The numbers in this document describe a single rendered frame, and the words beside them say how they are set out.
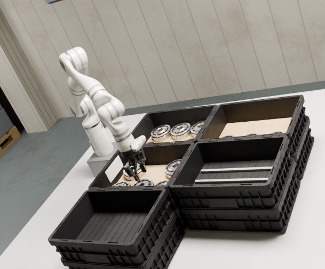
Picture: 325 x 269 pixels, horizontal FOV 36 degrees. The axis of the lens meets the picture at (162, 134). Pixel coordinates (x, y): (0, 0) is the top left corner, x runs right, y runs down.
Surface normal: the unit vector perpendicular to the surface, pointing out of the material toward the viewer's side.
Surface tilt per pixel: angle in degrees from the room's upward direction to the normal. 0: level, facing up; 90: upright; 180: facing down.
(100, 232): 0
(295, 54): 90
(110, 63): 90
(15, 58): 90
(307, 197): 0
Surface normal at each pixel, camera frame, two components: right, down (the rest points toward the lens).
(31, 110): -0.37, 0.57
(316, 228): -0.36, -0.82
